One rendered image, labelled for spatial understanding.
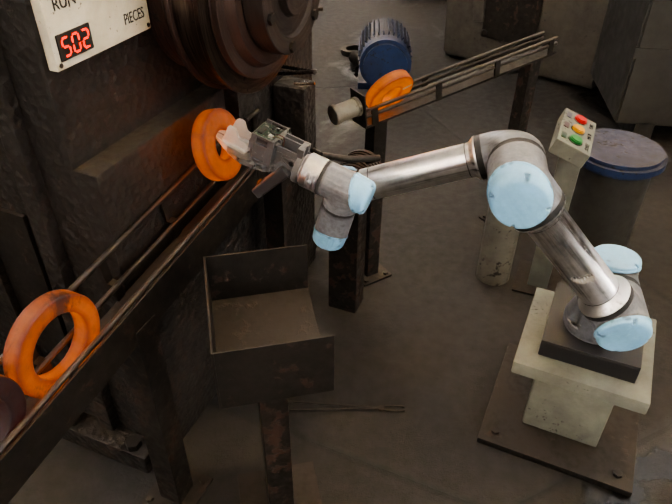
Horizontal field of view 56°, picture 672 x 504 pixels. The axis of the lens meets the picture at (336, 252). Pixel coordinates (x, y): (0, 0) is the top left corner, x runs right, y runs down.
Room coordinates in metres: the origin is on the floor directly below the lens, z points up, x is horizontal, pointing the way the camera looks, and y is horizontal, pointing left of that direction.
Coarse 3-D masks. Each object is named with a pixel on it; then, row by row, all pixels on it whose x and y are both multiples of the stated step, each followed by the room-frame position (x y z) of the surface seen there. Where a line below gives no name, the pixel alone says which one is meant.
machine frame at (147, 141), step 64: (0, 0) 1.04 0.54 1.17; (0, 64) 1.04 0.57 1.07; (128, 64) 1.21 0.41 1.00; (0, 128) 1.04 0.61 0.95; (64, 128) 1.03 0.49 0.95; (128, 128) 1.18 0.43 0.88; (0, 192) 1.10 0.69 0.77; (64, 192) 1.03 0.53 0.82; (128, 192) 1.06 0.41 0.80; (192, 192) 1.25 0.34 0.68; (0, 256) 1.12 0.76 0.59; (64, 256) 1.04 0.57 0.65; (128, 256) 1.03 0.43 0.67; (0, 320) 1.15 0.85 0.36; (64, 320) 1.04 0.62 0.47; (192, 320) 1.18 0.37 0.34; (128, 384) 1.02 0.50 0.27; (192, 384) 1.14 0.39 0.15; (128, 448) 0.97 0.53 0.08
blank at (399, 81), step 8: (392, 72) 1.77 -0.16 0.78; (400, 72) 1.78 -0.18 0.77; (384, 80) 1.75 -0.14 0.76; (392, 80) 1.75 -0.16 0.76; (400, 80) 1.77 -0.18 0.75; (408, 80) 1.79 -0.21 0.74; (376, 88) 1.74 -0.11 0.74; (384, 88) 1.74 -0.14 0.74; (392, 88) 1.77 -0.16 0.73; (400, 88) 1.80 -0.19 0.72; (408, 88) 1.82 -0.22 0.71; (368, 96) 1.76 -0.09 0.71; (376, 96) 1.74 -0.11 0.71; (384, 96) 1.82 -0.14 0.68; (392, 96) 1.82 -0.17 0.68; (368, 104) 1.76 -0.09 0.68; (376, 104) 1.77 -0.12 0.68; (392, 104) 1.82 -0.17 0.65
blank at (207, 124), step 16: (208, 112) 1.22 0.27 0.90; (224, 112) 1.26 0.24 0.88; (192, 128) 1.19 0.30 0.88; (208, 128) 1.19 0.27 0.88; (224, 128) 1.24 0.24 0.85; (192, 144) 1.16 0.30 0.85; (208, 144) 1.17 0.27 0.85; (208, 160) 1.15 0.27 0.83; (224, 160) 1.20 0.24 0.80; (208, 176) 1.16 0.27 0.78; (224, 176) 1.17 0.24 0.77
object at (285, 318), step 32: (224, 256) 0.96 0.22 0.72; (256, 256) 0.98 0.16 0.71; (288, 256) 0.99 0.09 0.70; (224, 288) 0.96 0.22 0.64; (256, 288) 0.98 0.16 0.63; (288, 288) 0.99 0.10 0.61; (224, 320) 0.90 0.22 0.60; (256, 320) 0.91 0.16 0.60; (288, 320) 0.91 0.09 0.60; (224, 352) 0.71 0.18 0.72; (256, 352) 0.72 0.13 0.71; (288, 352) 0.73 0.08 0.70; (320, 352) 0.74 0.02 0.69; (224, 384) 0.71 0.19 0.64; (256, 384) 0.72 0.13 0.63; (288, 384) 0.73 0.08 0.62; (320, 384) 0.74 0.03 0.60; (288, 416) 0.85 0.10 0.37; (288, 448) 0.85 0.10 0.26; (256, 480) 0.94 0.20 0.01; (288, 480) 0.85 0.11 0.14
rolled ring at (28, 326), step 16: (32, 304) 0.75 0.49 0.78; (48, 304) 0.75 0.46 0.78; (64, 304) 0.77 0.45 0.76; (80, 304) 0.80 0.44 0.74; (16, 320) 0.72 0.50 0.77; (32, 320) 0.72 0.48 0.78; (48, 320) 0.74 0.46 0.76; (80, 320) 0.80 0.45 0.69; (96, 320) 0.82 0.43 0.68; (16, 336) 0.70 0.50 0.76; (32, 336) 0.71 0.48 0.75; (80, 336) 0.80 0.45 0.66; (16, 352) 0.68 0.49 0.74; (32, 352) 0.70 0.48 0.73; (80, 352) 0.78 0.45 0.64; (16, 368) 0.67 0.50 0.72; (32, 368) 0.69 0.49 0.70; (64, 368) 0.75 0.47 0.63; (32, 384) 0.68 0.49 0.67; (48, 384) 0.70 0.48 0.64
